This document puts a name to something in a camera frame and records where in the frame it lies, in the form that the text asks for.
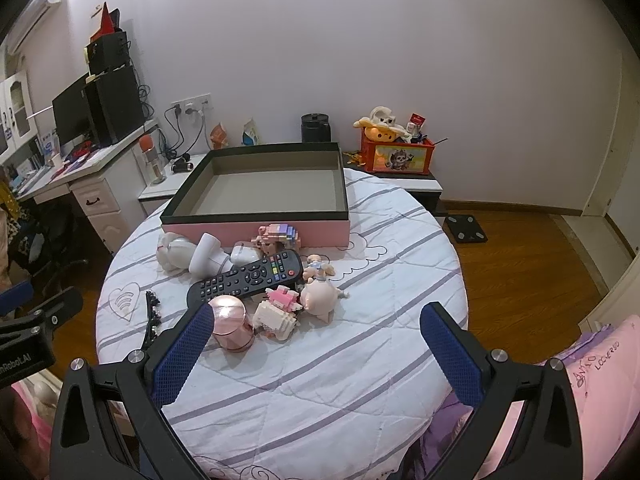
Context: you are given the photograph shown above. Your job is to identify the clear heart acrylic piece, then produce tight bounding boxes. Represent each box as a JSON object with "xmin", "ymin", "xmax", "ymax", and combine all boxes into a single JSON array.
[{"xmin": 108, "ymin": 282, "xmax": 140, "ymax": 322}]

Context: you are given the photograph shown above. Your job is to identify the black hair clip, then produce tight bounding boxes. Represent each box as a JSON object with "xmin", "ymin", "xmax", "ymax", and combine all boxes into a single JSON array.
[{"xmin": 141, "ymin": 290, "xmax": 162, "ymax": 351}]

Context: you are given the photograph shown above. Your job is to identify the white rabbit figurine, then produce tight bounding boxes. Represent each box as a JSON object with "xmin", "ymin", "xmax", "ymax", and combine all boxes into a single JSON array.
[{"xmin": 156, "ymin": 232, "xmax": 196, "ymax": 272}]

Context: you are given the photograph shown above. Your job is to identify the rose gold round tin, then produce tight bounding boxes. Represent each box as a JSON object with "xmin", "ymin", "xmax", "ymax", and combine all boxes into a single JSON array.
[{"xmin": 208, "ymin": 295, "xmax": 255, "ymax": 352}]

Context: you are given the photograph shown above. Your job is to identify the white pink brick figure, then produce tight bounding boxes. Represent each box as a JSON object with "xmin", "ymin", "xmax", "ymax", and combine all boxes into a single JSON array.
[{"xmin": 252, "ymin": 285, "xmax": 303, "ymax": 341}]

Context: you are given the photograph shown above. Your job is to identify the black tv remote control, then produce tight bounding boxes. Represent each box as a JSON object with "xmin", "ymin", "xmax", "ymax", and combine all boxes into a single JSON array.
[{"xmin": 186, "ymin": 249, "xmax": 303, "ymax": 309}]

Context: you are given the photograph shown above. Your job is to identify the pink pastel brick figure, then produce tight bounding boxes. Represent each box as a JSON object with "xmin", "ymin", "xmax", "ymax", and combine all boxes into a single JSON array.
[{"xmin": 252, "ymin": 223, "xmax": 302, "ymax": 256}]

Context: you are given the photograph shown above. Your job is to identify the pink pig figurine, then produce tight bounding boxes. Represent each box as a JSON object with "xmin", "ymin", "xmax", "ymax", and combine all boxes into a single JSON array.
[{"xmin": 299, "ymin": 254, "xmax": 349, "ymax": 324}]

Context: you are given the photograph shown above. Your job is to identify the black office chair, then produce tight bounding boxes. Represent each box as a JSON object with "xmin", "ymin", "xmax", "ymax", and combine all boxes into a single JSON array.
[{"xmin": 6, "ymin": 198, "xmax": 96, "ymax": 298}]

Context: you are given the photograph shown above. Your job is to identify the pink bed sheet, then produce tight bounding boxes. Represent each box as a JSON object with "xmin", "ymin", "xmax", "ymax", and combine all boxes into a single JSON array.
[{"xmin": 409, "ymin": 314, "xmax": 639, "ymax": 479}]

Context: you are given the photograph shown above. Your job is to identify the white desk with drawers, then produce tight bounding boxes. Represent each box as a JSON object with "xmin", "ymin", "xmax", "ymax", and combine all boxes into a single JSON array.
[{"xmin": 17, "ymin": 119, "xmax": 158, "ymax": 254}]

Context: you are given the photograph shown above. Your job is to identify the white low side cabinet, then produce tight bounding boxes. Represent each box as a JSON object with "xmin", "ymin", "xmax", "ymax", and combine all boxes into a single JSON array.
[{"xmin": 138, "ymin": 154, "xmax": 205, "ymax": 216}]

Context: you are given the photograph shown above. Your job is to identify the black computer monitor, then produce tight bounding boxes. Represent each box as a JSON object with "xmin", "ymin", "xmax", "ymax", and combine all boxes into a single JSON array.
[{"xmin": 52, "ymin": 74, "xmax": 91, "ymax": 145}]

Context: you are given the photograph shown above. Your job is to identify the water bottle orange cap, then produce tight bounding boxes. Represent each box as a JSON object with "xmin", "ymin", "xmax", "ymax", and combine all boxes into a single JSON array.
[{"xmin": 139, "ymin": 133, "xmax": 166, "ymax": 185}]

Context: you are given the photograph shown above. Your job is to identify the black computer tower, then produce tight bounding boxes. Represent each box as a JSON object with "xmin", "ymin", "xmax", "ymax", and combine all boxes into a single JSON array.
[{"xmin": 82, "ymin": 64, "xmax": 145, "ymax": 146}]

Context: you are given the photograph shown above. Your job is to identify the white striped quilted tablecloth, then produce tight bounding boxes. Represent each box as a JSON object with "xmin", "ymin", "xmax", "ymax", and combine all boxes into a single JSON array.
[{"xmin": 96, "ymin": 169, "xmax": 469, "ymax": 479}]

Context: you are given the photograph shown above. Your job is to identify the pink black storage box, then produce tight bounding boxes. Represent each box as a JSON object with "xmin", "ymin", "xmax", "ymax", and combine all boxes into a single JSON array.
[{"xmin": 160, "ymin": 142, "xmax": 350, "ymax": 247}]

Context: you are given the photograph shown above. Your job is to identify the black bathroom scale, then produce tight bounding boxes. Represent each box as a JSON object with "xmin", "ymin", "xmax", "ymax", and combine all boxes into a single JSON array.
[{"xmin": 445, "ymin": 214, "xmax": 488, "ymax": 244}]

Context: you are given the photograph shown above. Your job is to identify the orange snack bag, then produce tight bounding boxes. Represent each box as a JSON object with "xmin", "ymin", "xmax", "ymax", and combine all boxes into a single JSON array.
[{"xmin": 209, "ymin": 124, "xmax": 229, "ymax": 150}]

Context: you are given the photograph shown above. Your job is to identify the black speaker box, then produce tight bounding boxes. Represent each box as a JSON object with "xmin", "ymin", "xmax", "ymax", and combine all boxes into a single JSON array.
[{"xmin": 86, "ymin": 32, "xmax": 130, "ymax": 75}]

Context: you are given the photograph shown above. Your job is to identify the blue white snack bag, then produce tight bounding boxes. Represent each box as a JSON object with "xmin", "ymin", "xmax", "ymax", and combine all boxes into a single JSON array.
[{"xmin": 242, "ymin": 118, "xmax": 262, "ymax": 146}]

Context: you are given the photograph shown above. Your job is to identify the black white tv stand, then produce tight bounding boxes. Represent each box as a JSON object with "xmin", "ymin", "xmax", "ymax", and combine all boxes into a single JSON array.
[{"xmin": 343, "ymin": 153, "xmax": 447, "ymax": 219}]

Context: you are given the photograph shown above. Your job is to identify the white air conditioner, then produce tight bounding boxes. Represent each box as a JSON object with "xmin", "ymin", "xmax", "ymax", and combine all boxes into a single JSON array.
[{"xmin": 6, "ymin": 0, "xmax": 63, "ymax": 55}]

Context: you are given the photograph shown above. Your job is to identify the red toy crate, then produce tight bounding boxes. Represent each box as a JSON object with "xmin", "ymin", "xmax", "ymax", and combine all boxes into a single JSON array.
[{"xmin": 360, "ymin": 134, "xmax": 435, "ymax": 174}]

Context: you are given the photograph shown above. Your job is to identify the black cylindrical appliance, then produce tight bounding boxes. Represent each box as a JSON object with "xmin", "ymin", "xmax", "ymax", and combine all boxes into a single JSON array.
[{"xmin": 300, "ymin": 113, "xmax": 331, "ymax": 143}]

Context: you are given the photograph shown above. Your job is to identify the yellow white plush toys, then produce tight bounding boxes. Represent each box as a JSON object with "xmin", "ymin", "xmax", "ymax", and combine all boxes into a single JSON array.
[{"xmin": 352, "ymin": 106, "xmax": 411, "ymax": 143}]

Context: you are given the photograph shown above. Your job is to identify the white wall cupboard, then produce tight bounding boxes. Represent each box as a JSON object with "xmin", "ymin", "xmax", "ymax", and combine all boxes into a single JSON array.
[{"xmin": 0, "ymin": 70, "xmax": 38, "ymax": 164}]

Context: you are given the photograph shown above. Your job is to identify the wall power outlet strip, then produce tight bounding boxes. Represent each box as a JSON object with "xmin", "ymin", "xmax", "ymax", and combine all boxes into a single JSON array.
[{"xmin": 170, "ymin": 93, "xmax": 212, "ymax": 115}]

